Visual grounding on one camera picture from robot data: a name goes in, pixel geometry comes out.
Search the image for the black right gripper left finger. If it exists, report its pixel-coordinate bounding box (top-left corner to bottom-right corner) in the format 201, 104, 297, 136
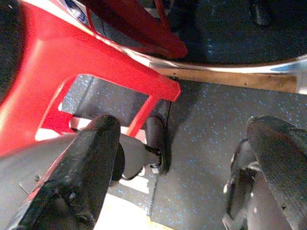
9, 115, 121, 230

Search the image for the silver front-loading washing machine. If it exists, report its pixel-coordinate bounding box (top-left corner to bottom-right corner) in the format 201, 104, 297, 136
91, 0, 307, 94

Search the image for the red plastic stool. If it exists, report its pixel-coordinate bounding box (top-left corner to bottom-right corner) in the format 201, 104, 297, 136
0, 0, 182, 158

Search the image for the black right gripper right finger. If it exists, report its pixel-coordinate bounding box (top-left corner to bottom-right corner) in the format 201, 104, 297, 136
246, 116, 307, 230

